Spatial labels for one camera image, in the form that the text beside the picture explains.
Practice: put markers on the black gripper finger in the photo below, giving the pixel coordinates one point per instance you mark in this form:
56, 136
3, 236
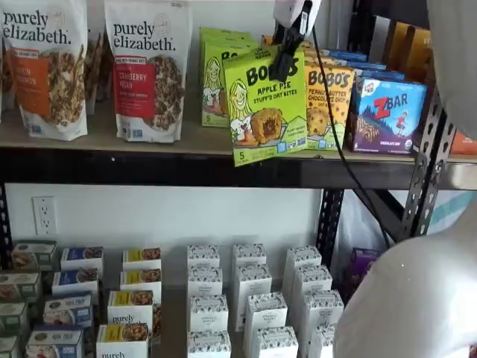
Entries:
278, 33
287, 59

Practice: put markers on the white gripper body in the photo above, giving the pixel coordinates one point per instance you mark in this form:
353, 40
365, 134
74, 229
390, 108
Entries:
288, 11

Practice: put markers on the green Bobo's apple pie box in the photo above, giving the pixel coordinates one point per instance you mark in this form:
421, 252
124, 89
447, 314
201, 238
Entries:
223, 35
261, 112
214, 93

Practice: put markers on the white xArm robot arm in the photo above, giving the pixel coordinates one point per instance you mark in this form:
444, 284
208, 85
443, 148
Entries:
410, 298

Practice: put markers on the blue Zbar chocolate chip box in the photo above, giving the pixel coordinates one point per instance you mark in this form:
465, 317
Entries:
361, 66
380, 74
346, 55
384, 123

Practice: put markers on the brown and yellow box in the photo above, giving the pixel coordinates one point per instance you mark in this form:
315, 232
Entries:
410, 52

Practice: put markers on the black metal shelf unit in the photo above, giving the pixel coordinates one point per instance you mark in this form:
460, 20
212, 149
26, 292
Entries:
462, 175
186, 168

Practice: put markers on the large orange food box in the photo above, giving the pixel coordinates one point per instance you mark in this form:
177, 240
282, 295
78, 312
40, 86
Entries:
462, 143

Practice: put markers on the white organic pantry box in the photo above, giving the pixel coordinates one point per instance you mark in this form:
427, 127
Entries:
203, 255
249, 253
208, 345
313, 279
324, 341
266, 311
303, 256
275, 343
205, 279
208, 313
322, 309
255, 279

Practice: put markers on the purple snack box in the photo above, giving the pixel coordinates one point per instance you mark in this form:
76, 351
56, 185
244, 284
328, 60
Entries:
363, 261

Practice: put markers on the small yellow oatmeal box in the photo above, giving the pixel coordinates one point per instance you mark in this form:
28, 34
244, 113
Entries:
141, 280
123, 341
130, 307
141, 258

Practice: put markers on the small blue oatmeal box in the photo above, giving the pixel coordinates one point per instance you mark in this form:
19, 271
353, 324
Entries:
74, 281
69, 309
82, 257
54, 343

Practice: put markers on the small green oatmeal box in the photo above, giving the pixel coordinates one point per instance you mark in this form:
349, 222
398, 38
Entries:
7, 347
20, 287
33, 255
13, 317

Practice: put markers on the cranberry pecan granola bag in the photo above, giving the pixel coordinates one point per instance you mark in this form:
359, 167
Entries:
149, 74

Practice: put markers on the white plastic sheet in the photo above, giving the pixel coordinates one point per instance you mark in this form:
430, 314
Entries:
350, 231

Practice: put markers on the pumpkin cinnamon granola bag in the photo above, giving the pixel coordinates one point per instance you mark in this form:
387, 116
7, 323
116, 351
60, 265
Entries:
95, 67
44, 74

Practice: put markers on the blue purely elizabeth granola bag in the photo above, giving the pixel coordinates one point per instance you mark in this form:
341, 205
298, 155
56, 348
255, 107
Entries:
5, 71

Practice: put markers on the white wall power outlet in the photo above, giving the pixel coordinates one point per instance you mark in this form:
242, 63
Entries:
44, 215

